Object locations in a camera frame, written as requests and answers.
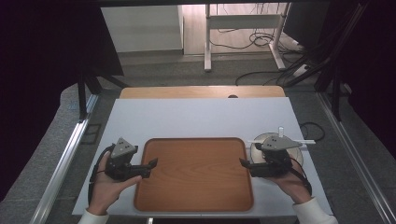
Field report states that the black floor frame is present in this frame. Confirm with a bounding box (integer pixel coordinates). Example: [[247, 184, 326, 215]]
[[80, 123, 103, 146]]

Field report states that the long black floor cable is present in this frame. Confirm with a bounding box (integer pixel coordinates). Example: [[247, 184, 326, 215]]
[[234, 55, 310, 87]]

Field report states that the left hand-held gripper black cable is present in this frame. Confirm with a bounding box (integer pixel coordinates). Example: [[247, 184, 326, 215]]
[[88, 144, 117, 206]]

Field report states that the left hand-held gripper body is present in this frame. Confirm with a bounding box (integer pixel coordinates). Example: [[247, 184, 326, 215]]
[[105, 137, 143, 182]]

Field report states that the dark curtain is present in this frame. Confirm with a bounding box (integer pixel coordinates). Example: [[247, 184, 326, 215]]
[[323, 0, 396, 160], [0, 0, 125, 203]]

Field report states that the person's right hand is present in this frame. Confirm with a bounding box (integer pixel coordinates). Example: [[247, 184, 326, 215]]
[[269, 158, 313, 205]]

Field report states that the tangle of black floor cables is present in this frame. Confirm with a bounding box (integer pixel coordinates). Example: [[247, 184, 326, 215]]
[[208, 28, 304, 51]]

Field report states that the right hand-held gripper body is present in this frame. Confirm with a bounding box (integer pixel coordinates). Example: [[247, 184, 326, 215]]
[[249, 135, 304, 179]]

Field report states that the looped black floor cable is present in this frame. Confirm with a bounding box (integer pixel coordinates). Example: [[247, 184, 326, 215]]
[[299, 121, 326, 142]]

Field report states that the brown wood-grain tray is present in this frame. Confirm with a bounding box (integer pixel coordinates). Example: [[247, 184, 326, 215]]
[[134, 136, 255, 214]]

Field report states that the white cabinet panel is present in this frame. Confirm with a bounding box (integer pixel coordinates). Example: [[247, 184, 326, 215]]
[[100, 5, 185, 53]]

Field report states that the person's left hand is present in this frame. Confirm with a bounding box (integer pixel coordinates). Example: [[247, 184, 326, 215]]
[[88, 152, 143, 217]]

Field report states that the white desk frame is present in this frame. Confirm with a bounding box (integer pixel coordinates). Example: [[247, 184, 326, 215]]
[[204, 3, 292, 73]]

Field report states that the hand-held gripper black cable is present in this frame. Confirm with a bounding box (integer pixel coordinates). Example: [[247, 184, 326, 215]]
[[88, 144, 117, 206], [289, 156, 313, 196]]

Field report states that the white bowl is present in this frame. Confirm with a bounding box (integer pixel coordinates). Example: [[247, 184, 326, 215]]
[[252, 133, 303, 165]]

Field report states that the aluminium floor rail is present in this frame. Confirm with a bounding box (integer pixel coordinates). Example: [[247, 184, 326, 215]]
[[29, 92, 100, 224], [317, 91, 396, 224]]

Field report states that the white power strip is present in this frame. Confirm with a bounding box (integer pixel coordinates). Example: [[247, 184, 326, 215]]
[[291, 63, 311, 78]]

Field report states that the black metal stand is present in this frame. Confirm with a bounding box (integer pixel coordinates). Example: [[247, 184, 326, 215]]
[[282, 0, 372, 123], [77, 65, 129, 121]]

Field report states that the right hand-held gripper black cable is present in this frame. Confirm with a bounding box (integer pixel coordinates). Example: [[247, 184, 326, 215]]
[[289, 156, 313, 196]]

